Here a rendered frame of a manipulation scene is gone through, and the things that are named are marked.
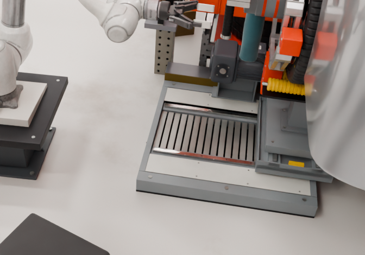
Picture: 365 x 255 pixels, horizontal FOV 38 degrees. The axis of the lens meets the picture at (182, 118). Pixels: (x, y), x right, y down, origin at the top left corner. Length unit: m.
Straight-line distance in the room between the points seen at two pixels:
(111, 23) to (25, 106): 0.69
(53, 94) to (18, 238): 0.87
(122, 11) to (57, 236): 0.85
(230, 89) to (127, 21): 1.17
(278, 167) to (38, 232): 1.15
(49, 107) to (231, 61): 0.93
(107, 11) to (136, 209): 0.92
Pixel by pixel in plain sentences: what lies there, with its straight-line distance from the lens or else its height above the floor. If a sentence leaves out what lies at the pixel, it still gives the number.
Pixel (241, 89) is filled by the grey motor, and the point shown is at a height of 0.10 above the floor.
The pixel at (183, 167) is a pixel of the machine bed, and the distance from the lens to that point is 2.55.
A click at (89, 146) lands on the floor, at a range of 2.76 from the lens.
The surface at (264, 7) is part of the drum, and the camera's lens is 2.26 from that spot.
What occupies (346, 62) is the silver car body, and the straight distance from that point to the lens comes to 1.45.
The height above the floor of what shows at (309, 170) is 0.16.
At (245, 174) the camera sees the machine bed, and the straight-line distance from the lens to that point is 2.56.
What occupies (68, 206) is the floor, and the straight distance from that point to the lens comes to 2.49.
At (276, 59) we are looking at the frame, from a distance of 2.15.
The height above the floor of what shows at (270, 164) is 0.16.
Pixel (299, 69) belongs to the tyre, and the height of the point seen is 0.73.
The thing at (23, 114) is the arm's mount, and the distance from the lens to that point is 2.46.
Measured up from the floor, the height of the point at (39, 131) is 0.30.
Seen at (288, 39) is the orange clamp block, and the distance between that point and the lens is 2.00.
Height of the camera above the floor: 1.88
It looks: 40 degrees down
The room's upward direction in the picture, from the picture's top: 5 degrees clockwise
